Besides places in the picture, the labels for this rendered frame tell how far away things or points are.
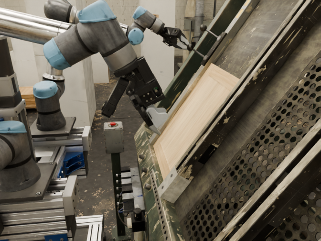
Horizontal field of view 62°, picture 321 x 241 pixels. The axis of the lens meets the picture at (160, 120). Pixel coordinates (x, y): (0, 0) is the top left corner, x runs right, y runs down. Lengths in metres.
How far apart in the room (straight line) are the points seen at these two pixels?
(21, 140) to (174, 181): 0.58
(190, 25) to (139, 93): 6.37
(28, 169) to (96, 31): 0.62
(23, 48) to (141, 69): 4.87
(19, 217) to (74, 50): 0.72
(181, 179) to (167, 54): 4.07
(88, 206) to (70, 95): 1.62
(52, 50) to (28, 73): 4.84
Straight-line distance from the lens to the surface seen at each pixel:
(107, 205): 2.53
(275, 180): 0.72
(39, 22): 0.85
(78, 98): 3.65
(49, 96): 1.45
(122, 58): 0.64
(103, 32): 0.63
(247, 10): 1.51
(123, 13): 9.29
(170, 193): 1.12
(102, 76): 6.27
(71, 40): 0.66
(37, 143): 1.56
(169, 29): 1.51
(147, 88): 0.66
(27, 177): 1.09
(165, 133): 1.49
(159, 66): 5.03
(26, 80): 5.56
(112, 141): 1.73
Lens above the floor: 1.64
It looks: 23 degrees down
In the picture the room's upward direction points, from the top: straight up
